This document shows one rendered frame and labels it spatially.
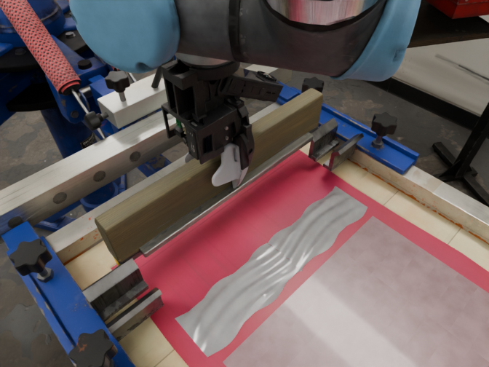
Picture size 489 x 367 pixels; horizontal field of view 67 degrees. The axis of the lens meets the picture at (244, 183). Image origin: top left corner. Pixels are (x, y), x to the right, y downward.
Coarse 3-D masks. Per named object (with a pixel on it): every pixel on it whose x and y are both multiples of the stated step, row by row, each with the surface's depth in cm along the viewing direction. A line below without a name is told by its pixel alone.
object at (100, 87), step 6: (90, 84) 75; (96, 84) 75; (102, 84) 75; (96, 90) 74; (102, 90) 74; (108, 90) 74; (114, 90) 74; (96, 96) 76; (102, 96) 73; (96, 102) 78; (150, 114) 69; (138, 120) 67; (126, 126) 72
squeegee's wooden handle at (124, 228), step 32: (320, 96) 62; (256, 128) 56; (288, 128) 60; (192, 160) 51; (256, 160) 58; (160, 192) 47; (192, 192) 51; (96, 224) 45; (128, 224) 45; (160, 224) 50; (128, 256) 48
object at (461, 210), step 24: (168, 168) 66; (384, 168) 67; (408, 192) 66; (432, 192) 62; (456, 192) 62; (96, 216) 59; (456, 216) 61; (480, 216) 59; (48, 240) 56; (72, 240) 56; (96, 240) 59
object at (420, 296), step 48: (240, 192) 67; (288, 192) 67; (336, 240) 60; (384, 240) 60; (432, 240) 60; (336, 288) 54; (384, 288) 54; (432, 288) 54; (480, 288) 54; (384, 336) 50; (432, 336) 50; (480, 336) 50
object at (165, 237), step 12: (300, 144) 63; (276, 156) 61; (288, 156) 62; (264, 168) 59; (252, 180) 58; (228, 192) 56; (204, 204) 54; (216, 204) 54; (192, 216) 53; (168, 228) 51; (180, 228) 51; (156, 240) 50; (168, 240) 51; (144, 252) 49
